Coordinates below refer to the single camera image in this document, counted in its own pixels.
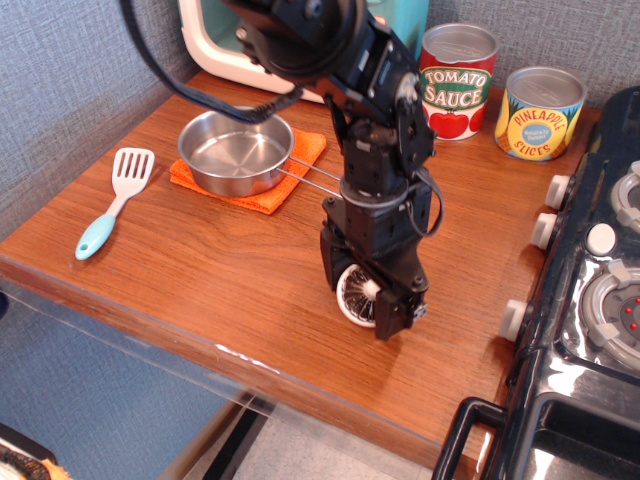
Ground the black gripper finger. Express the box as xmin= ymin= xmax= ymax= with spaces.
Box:
xmin=374 ymin=289 xmax=414 ymax=341
xmin=320 ymin=230 xmax=354 ymax=291

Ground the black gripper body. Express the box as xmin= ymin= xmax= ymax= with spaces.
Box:
xmin=323 ymin=183 xmax=430 ymax=320

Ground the white mushroom slice toy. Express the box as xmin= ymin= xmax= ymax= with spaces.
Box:
xmin=336 ymin=264 xmax=381 ymax=328

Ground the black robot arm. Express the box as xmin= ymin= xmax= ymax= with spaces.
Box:
xmin=230 ymin=1 xmax=441 ymax=340

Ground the silver metal pan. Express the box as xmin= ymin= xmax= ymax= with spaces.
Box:
xmin=177 ymin=112 xmax=341 ymax=198

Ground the orange cloth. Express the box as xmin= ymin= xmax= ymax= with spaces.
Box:
xmin=169 ymin=128 xmax=327 ymax=215

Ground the white stove knob lower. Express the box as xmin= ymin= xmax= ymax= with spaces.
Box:
xmin=499 ymin=299 xmax=528 ymax=342

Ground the white stove knob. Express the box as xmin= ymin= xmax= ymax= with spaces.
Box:
xmin=545 ymin=175 xmax=571 ymax=211
xmin=530 ymin=213 xmax=557 ymax=250
xmin=499 ymin=299 xmax=528 ymax=342

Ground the white stove knob middle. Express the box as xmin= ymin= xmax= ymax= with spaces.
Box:
xmin=530 ymin=213 xmax=557 ymax=250

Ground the white stove knob upper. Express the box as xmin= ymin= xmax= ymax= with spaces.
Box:
xmin=545 ymin=175 xmax=571 ymax=211

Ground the tomato sauce can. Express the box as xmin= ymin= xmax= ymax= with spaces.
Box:
xmin=419 ymin=23 xmax=499 ymax=141

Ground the pineapple slices can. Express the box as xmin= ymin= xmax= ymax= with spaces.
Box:
xmin=494 ymin=66 xmax=587 ymax=162

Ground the black toy stove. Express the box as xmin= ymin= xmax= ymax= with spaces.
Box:
xmin=431 ymin=86 xmax=640 ymax=480

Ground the grey stove burner lower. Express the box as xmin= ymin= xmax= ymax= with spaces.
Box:
xmin=581 ymin=259 xmax=639 ymax=371

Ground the grey stove burner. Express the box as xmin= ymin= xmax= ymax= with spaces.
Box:
xmin=610 ymin=161 xmax=640 ymax=234
xmin=581 ymin=259 xmax=639 ymax=371

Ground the white round stove button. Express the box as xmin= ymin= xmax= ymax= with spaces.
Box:
xmin=586 ymin=223 xmax=616 ymax=256

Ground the white and blue spatula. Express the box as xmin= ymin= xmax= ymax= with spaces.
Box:
xmin=75 ymin=147 xmax=155 ymax=261

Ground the grey stove burner upper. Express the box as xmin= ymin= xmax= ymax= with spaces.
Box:
xmin=610 ymin=161 xmax=640 ymax=234

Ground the teal toy microwave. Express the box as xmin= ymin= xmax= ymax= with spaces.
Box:
xmin=177 ymin=0 xmax=430 ymax=94

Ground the black oven door handle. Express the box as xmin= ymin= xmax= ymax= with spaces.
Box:
xmin=432 ymin=397 xmax=507 ymax=480

